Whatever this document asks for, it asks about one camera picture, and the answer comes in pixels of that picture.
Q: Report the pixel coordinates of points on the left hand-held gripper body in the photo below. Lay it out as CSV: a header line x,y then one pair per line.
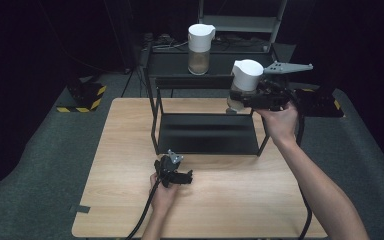
x,y
168,170

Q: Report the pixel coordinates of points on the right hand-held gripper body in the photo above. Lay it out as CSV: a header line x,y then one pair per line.
x,y
273,96

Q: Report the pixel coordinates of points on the white-lidded clear jar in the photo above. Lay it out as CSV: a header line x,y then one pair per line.
x,y
246,76
200,46

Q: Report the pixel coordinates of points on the black metal two-tier rack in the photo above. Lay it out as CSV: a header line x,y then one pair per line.
x,y
210,133

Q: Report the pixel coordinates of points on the person's left hand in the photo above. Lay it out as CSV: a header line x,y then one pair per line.
x,y
165,196

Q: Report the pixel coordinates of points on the person's right hand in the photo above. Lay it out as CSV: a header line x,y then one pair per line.
x,y
280,125

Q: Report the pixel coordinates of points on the black-yellow striped stand base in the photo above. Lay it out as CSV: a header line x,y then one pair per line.
x,y
85,96
323,105

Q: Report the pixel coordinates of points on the grey tape strip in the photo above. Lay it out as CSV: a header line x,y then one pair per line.
x,y
80,209

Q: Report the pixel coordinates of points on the grey metal stand frame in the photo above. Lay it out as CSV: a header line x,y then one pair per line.
x,y
243,24

